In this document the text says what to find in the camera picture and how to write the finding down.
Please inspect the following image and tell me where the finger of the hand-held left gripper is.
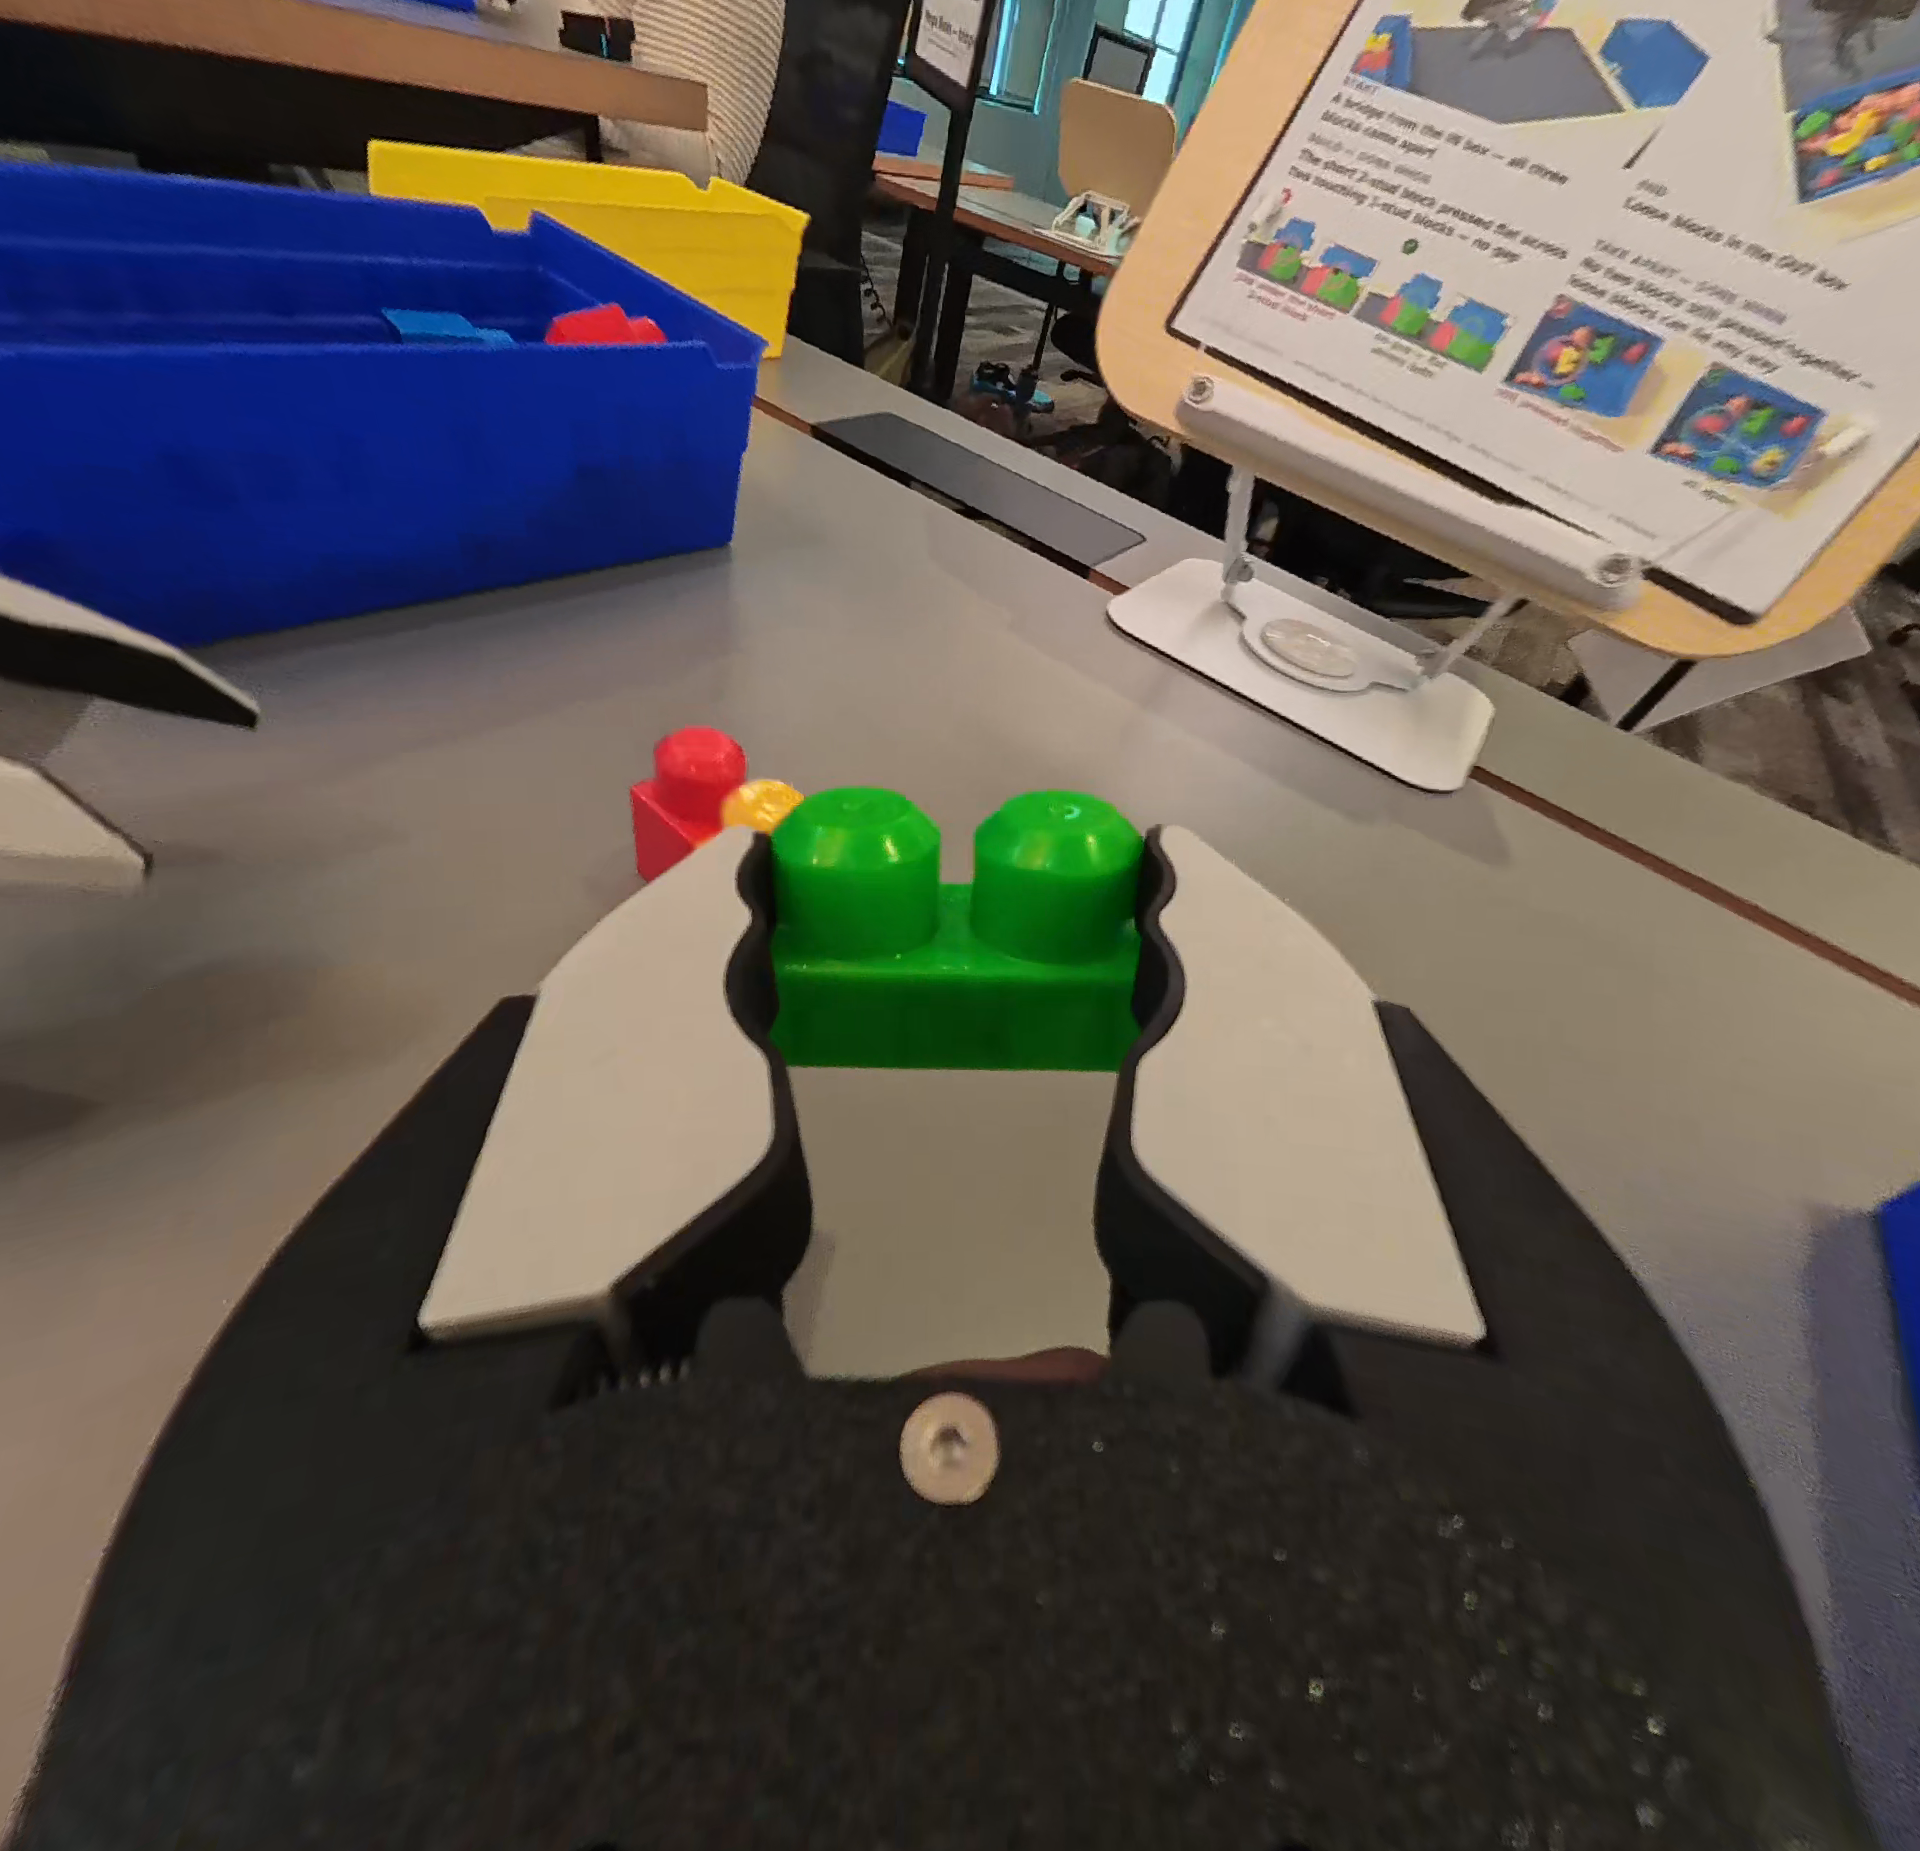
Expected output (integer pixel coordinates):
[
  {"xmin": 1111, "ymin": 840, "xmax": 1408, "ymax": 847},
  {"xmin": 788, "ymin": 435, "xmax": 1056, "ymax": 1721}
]
[
  {"xmin": 0, "ymin": 755, "xmax": 151, "ymax": 891},
  {"xmin": 0, "ymin": 573, "xmax": 259, "ymax": 726}
]

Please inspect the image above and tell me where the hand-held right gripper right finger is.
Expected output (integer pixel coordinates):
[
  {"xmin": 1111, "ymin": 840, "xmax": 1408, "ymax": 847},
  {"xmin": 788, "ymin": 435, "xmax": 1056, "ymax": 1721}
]
[{"xmin": 1096, "ymin": 824, "xmax": 1489, "ymax": 1395}]

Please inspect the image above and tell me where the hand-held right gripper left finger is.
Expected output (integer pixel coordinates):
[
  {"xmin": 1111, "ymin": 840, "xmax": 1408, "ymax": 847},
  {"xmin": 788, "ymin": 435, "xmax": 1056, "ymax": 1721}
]
[{"xmin": 415, "ymin": 830, "xmax": 820, "ymax": 1388}]

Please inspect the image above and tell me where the red single-stud block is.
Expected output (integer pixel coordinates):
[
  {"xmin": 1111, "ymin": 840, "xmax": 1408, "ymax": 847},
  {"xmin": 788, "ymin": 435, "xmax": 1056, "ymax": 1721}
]
[{"xmin": 631, "ymin": 725, "xmax": 750, "ymax": 884}]

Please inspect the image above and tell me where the green two-stud block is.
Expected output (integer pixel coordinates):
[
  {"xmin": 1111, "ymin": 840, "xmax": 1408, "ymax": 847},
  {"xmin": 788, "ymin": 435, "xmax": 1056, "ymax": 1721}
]
[{"xmin": 766, "ymin": 786, "xmax": 1148, "ymax": 1072}]

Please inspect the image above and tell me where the white sheet holder ledge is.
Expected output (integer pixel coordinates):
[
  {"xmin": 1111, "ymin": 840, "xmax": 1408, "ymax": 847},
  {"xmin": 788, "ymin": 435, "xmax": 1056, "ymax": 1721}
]
[{"xmin": 1177, "ymin": 376, "xmax": 1645, "ymax": 614}]

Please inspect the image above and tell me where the wood-edged desk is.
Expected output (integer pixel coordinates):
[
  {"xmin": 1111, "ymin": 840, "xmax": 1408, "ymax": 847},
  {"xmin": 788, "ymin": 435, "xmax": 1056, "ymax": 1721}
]
[{"xmin": 0, "ymin": 0, "xmax": 710, "ymax": 180}]

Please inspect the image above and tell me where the grey leaning board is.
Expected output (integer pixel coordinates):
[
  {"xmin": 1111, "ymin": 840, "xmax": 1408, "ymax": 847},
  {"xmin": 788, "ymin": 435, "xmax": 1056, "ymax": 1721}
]
[{"xmin": 1566, "ymin": 613, "xmax": 1875, "ymax": 735}]

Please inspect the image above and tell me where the flat table hatch cover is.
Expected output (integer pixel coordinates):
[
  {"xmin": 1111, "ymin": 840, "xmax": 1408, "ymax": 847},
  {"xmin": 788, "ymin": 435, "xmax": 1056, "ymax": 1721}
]
[{"xmin": 809, "ymin": 411, "xmax": 1147, "ymax": 568}]

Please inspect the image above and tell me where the yellow plastic bin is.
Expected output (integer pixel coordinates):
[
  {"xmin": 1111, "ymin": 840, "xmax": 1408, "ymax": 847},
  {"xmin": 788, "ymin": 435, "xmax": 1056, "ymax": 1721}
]
[{"xmin": 365, "ymin": 139, "xmax": 810, "ymax": 358}]

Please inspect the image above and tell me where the printed instruction sheet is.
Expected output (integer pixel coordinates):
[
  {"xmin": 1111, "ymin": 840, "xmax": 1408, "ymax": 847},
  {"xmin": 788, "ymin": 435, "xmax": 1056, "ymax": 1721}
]
[{"xmin": 1165, "ymin": 0, "xmax": 1920, "ymax": 623}]

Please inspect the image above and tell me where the black mesh office chair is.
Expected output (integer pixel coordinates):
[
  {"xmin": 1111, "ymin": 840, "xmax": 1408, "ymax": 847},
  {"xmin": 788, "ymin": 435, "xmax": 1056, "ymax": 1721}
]
[{"xmin": 744, "ymin": 0, "xmax": 935, "ymax": 368}]

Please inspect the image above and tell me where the distant wooden display stand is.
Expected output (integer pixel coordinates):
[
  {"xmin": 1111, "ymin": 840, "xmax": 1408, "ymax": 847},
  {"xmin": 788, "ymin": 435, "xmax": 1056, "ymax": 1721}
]
[{"xmin": 1050, "ymin": 75, "xmax": 1181, "ymax": 248}]

